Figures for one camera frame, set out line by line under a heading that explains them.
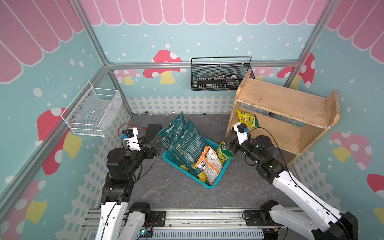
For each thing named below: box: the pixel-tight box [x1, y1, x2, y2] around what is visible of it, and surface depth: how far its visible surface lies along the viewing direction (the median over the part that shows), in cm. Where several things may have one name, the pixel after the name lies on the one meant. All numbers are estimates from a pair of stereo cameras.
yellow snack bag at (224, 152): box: [217, 141, 234, 164], surface depth 87 cm
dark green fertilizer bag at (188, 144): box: [167, 119, 207, 176], surface depth 80 cm
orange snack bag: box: [195, 146, 223, 186], surface depth 78 cm
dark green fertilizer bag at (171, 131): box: [157, 111, 185, 150], surface depth 80 cm
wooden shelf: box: [225, 68, 341, 167], surface depth 71 cm
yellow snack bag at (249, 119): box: [237, 109, 260, 129], surface depth 85 cm
